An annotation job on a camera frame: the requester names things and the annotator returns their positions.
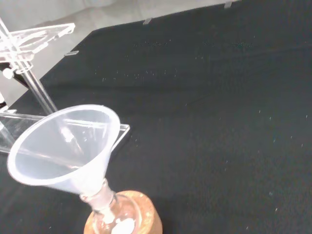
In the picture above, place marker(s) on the clear round-bottom flask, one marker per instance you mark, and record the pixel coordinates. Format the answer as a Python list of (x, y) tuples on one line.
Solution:
[(107, 202)]

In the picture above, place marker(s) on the clear funnel stand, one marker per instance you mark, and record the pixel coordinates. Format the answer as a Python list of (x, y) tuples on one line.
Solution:
[(29, 46)]

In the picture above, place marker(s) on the black bench cloth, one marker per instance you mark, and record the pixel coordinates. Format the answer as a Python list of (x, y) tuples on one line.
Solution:
[(207, 126)]

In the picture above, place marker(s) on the grey cloth clip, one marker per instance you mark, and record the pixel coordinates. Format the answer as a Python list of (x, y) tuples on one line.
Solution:
[(228, 4), (72, 53), (147, 21)]

